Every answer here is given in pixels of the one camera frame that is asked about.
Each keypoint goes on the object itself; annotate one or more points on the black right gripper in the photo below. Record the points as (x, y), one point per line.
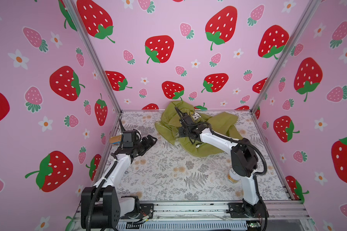
(180, 131)

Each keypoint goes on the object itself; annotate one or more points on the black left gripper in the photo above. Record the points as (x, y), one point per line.
(151, 143)

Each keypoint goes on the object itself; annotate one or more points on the green zip-up jacket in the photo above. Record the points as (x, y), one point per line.
(222, 123)

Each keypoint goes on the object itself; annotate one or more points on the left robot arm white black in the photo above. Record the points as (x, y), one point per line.
(101, 208)

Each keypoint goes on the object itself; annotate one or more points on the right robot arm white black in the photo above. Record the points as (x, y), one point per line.
(247, 162)

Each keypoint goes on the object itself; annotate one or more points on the small orange blue box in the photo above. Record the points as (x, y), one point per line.
(115, 140)

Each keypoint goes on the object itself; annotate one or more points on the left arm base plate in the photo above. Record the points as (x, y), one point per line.
(144, 210)

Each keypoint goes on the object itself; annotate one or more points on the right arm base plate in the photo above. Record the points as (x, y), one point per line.
(246, 210)

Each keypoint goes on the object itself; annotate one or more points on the aluminium front rail frame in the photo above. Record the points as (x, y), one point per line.
(215, 216)

